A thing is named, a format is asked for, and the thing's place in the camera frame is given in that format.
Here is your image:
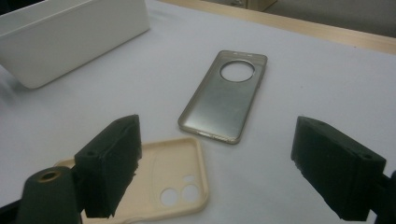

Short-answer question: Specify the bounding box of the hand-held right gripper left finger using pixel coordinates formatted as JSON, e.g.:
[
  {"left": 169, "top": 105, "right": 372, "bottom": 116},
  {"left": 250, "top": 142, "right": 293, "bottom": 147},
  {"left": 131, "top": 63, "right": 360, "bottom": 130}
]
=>
[{"left": 74, "top": 114, "right": 143, "bottom": 218}]

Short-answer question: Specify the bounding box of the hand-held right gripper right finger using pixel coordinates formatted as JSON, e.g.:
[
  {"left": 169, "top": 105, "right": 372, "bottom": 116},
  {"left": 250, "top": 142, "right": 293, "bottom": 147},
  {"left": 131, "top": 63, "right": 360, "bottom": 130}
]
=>
[{"left": 290, "top": 115, "right": 388, "bottom": 222}]

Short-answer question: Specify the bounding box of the beige phone case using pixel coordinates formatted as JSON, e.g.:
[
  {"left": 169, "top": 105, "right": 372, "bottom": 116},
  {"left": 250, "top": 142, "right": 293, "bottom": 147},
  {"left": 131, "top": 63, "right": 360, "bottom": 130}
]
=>
[{"left": 54, "top": 137, "right": 210, "bottom": 224}]

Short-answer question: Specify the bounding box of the white storage box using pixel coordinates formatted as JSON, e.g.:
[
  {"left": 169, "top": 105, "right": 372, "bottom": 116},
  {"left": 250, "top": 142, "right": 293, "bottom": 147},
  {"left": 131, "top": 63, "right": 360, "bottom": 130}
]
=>
[{"left": 0, "top": 0, "right": 151, "bottom": 90}]

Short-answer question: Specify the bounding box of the grey metal bracket stand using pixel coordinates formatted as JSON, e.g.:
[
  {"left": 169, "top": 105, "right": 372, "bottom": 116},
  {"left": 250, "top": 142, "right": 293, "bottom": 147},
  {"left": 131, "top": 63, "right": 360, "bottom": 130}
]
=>
[{"left": 177, "top": 49, "right": 269, "bottom": 145}]

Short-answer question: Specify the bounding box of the white table cover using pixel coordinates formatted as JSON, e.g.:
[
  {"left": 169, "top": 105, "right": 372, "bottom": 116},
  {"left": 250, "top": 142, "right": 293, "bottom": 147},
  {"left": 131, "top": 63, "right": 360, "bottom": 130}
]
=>
[{"left": 0, "top": 0, "right": 396, "bottom": 224}]

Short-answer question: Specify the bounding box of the wooden table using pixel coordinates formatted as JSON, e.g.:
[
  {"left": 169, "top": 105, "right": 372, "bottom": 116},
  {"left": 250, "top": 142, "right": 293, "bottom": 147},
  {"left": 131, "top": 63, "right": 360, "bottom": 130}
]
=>
[{"left": 157, "top": 0, "right": 396, "bottom": 56}]

